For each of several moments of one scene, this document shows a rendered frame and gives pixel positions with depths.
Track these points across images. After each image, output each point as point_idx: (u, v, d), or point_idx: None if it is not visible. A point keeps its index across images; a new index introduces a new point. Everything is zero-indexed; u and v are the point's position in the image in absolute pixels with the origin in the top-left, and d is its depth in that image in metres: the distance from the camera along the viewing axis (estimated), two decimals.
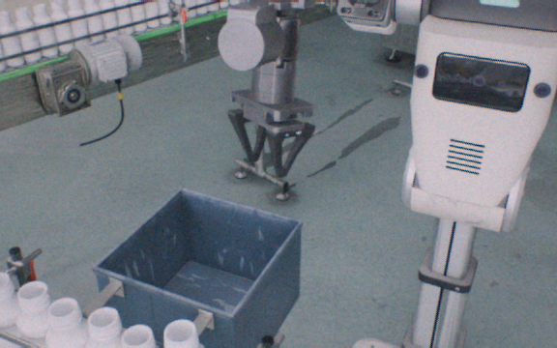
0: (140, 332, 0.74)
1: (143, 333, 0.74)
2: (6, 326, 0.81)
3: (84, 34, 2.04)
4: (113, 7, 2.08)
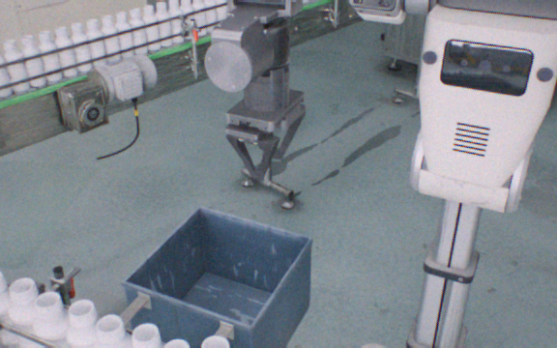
0: (178, 345, 0.85)
1: (181, 346, 0.85)
2: (56, 339, 0.92)
3: (102, 54, 2.14)
4: (130, 28, 2.19)
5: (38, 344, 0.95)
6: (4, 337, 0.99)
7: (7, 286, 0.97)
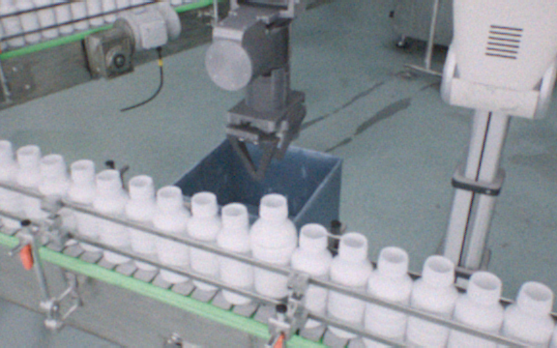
0: (235, 209, 0.90)
1: (237, 210, 0.90)
2: (116, 213, 0.97)
3: (127, 5, 2.19)
4: None
5: (97, 221, 1.00)
6: (62, 219, 1.04)
7: (66, 169, 1.02)
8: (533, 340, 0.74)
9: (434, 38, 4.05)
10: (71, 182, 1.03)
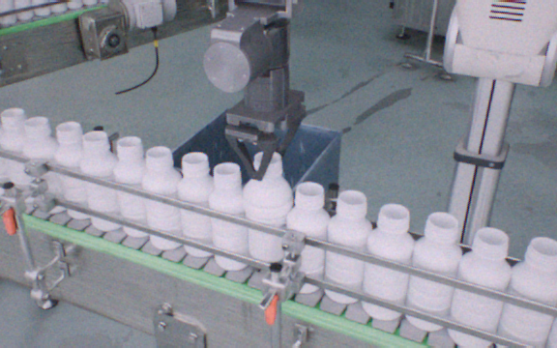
0: (227, 169, 0.85)
1: (230, 170, 0.85)
2: (103, 176, 0.93)
3: None
4: None
5: (84, 186, 0.95)
6: (48, 186, 0.99)
7: (51, 132, 0.98)
8: (542, 299, 0.69)
9: (434, 27, 4.00)
10: (57, 145, 0.98)
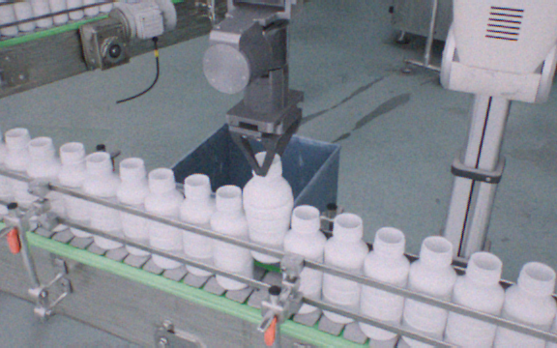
0: (230, 191, 0.87)
1: (232, 192, 0.87)
2: (105, 196, 0.94)
3: None
4: None
5: (87, 205, 0.97)
6: (51, 204, 1.01)
7: (55, 153, 1.00)
8: (535, 322, 0.71)
9: (433, 32, 4.02)
10: (60, 165, 1.00)
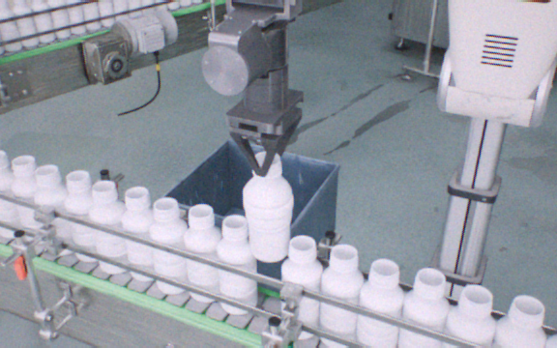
0: (235, 220, 0.90)
1: (238, 221, 0.90)
2: (110, 224, 0.97)
3: (124, 10, 2.19)
4: None
5: (92, 231, 1.00)
6: (56, 230, 1.03)
7: (61, 181, 1.02)
8: None
9: (432, 40, 4.04)
10: (66, 192, 1.02)
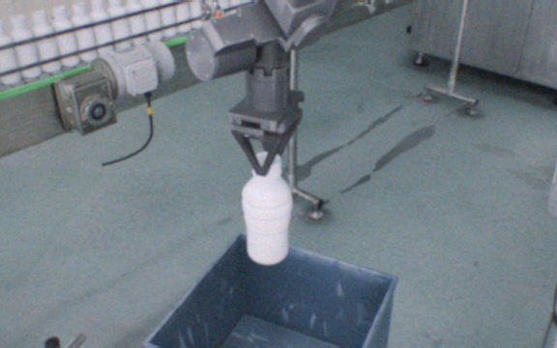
0: None
1: None
2: None
3: (108, 40, 1.78)
4: (141, 9, 1.83)
5: None
6: None
7: None
8: None
9: (459, 58, 3.64)
10: None
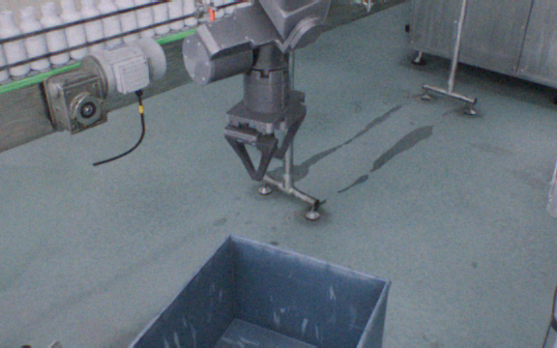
0: None
1: None
2: None
3: (99, 37, 1.75)
4: (132, 6, 1.80)
5: None
6: None
7: None
8: None
9: (458, 57, 3.60)
10: None
